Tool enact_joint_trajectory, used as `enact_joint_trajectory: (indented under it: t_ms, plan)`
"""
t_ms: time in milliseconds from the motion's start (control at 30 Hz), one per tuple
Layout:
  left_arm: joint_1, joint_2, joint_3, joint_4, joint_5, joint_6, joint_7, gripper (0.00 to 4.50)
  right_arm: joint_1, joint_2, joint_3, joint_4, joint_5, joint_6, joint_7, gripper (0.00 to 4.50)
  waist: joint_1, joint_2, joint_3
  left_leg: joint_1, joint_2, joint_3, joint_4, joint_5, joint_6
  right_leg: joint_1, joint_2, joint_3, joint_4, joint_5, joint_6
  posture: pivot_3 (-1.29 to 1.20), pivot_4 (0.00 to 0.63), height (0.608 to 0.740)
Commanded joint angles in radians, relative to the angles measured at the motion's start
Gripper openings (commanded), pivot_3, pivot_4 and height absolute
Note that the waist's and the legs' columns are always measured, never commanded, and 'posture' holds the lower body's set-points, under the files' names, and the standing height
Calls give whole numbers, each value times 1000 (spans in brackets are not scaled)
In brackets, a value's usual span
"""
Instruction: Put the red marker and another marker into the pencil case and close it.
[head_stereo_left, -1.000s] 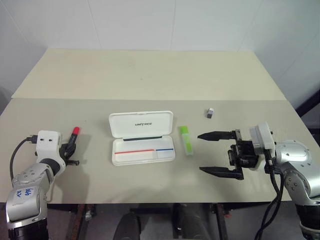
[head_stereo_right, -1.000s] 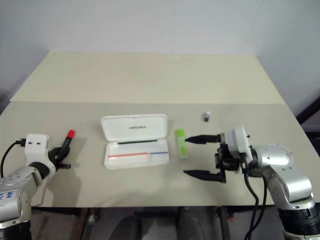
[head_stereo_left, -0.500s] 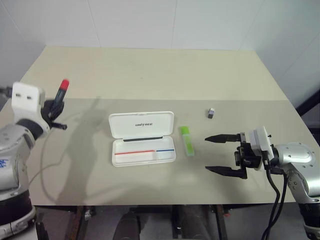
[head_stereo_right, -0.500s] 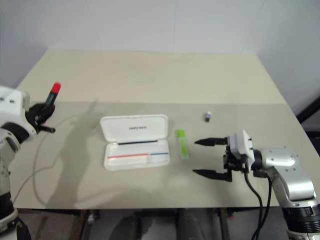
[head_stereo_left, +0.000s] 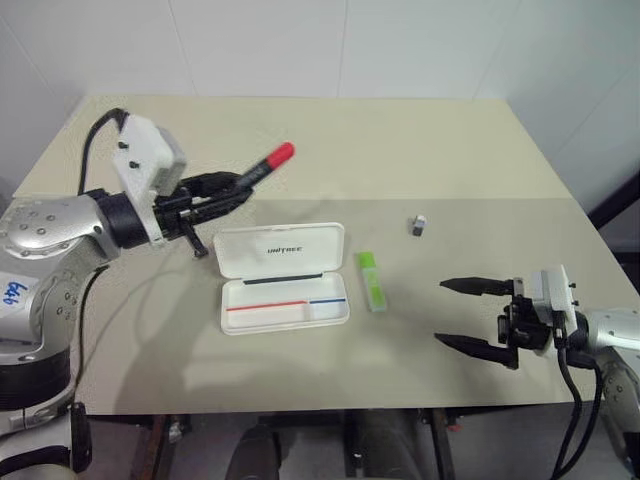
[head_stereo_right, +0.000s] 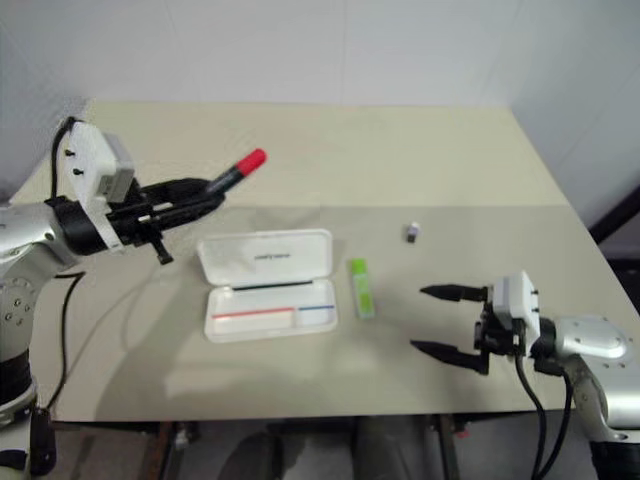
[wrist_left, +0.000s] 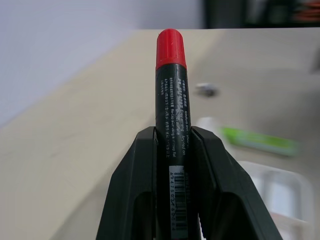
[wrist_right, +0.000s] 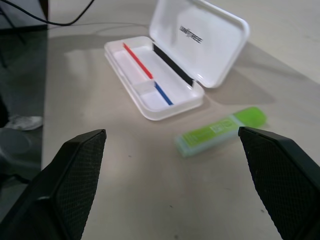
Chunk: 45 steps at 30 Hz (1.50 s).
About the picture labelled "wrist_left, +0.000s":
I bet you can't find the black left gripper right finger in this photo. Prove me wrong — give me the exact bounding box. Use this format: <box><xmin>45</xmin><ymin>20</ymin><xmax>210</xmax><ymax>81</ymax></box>
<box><xmin>190</xmin><ymin>125</ymin><xmax>284</xmax><ymax>240</ymax></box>

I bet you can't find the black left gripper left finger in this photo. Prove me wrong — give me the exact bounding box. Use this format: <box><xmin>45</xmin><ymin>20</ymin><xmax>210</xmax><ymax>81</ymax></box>
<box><xmin>98</xmin><ymin>126</ymin><xmax>159</xmax><ymax>240</ymax></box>

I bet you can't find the white plastic pencil case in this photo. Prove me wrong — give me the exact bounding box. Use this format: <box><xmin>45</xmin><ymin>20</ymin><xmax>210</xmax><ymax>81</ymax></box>
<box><xmin>236</xmin><ymin>159</ymin><xmax>316</xmax><ymax>240</ymax></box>

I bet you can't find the black marker with red cap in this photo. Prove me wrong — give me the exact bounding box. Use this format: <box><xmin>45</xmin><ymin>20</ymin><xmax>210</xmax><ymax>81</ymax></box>
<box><xmin>154</xmin><ymin>28</ymin><xmax>201</xmax><ymax>240</ymax></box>

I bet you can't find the green marker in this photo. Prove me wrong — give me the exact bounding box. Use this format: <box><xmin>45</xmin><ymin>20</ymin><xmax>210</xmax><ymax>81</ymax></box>
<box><xmin>196</xmin><ymin>116</ymin><xmax>300</xmax><ymax>158</ymax></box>

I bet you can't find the small silver round object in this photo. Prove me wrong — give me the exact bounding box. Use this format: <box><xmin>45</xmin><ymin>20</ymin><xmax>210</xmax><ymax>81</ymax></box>
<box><xmin>194</xmin><ymin>82</ymin><xmax>219</xmax><ymax>97</ymax></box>

